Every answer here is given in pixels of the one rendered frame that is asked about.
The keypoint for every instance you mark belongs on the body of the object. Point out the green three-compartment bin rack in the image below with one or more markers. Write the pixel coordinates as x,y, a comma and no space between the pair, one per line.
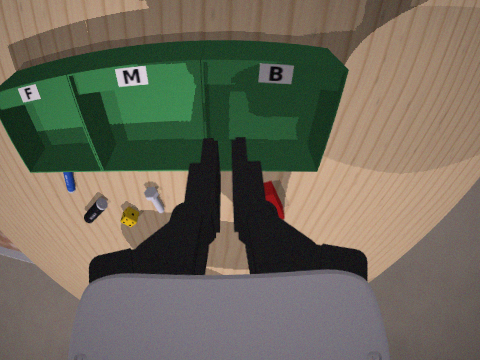
148,128

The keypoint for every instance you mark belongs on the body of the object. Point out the red nine-volt battery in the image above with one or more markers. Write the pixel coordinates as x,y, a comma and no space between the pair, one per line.
272,196

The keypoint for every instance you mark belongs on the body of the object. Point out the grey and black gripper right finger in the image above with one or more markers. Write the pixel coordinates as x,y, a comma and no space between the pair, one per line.
276,246

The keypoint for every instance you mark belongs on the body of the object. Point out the blue battery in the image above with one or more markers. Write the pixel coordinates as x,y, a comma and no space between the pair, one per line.
69,180

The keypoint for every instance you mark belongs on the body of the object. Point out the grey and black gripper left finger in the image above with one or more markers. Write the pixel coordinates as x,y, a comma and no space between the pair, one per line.
174,248

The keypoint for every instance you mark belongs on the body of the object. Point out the black aa battery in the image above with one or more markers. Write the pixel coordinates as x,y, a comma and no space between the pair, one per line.
97,208

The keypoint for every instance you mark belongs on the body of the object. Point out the grey hex bolt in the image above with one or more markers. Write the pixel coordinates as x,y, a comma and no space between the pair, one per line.
151,194

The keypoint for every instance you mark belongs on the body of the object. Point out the yellow die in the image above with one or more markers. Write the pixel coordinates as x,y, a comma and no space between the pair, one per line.
129,217

